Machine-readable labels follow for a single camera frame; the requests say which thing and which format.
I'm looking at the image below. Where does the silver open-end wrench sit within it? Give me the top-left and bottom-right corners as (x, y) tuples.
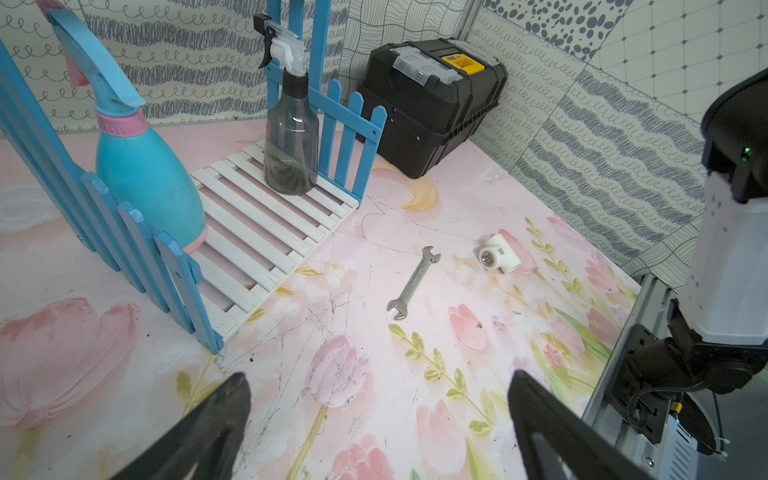
(387, 246), (441, 321)

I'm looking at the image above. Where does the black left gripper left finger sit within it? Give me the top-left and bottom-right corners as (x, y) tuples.
(113, 372), (251, 479)

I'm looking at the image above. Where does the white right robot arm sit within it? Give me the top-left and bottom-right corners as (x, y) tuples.
(626, 71), (767, 394)

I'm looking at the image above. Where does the floral pink table mat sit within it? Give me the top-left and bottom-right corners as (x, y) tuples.
(1, 142), (640, 479)

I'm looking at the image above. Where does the aluminium mounting rail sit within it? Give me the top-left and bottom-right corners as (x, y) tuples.
(581, 272), (730, 480)

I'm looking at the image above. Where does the smoky grey spray bottle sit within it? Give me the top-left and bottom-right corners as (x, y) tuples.
(253, 14), (319, 195)

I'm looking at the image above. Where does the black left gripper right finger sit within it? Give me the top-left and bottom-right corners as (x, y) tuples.
(508, 370), (649, 479)

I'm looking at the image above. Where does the blue and white slatted shelf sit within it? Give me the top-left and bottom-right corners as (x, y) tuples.
(0, 0), (388, 355)

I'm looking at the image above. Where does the white pipe fitting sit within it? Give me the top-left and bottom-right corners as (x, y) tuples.
(477, 234), (522, 274)

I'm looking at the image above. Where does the teal pink spray bottle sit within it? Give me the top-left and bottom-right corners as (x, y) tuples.
(37, 1), (207, 253)

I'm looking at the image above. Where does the black toolbox yellow label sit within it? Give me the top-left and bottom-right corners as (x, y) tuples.
(357, 38), (508, 179)

